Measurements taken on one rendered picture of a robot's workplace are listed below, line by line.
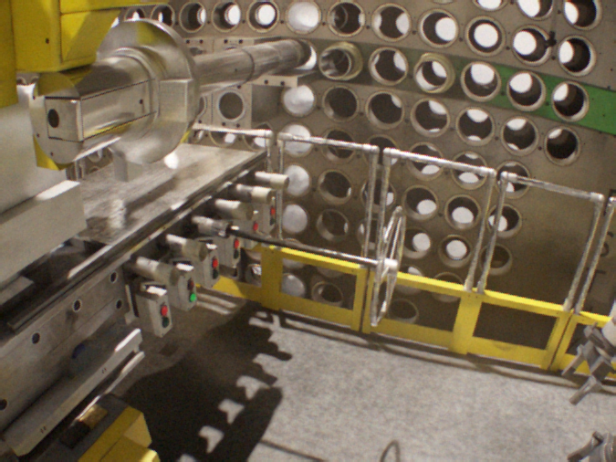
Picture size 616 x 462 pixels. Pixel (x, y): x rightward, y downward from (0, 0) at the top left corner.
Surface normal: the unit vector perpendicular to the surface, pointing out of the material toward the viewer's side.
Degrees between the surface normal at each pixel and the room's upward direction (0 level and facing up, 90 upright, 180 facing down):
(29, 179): 68
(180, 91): 90
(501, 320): 90
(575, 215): 90
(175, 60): 90
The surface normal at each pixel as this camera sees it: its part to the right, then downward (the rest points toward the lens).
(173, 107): -0.33, 0.40
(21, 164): 0.89, -0.15
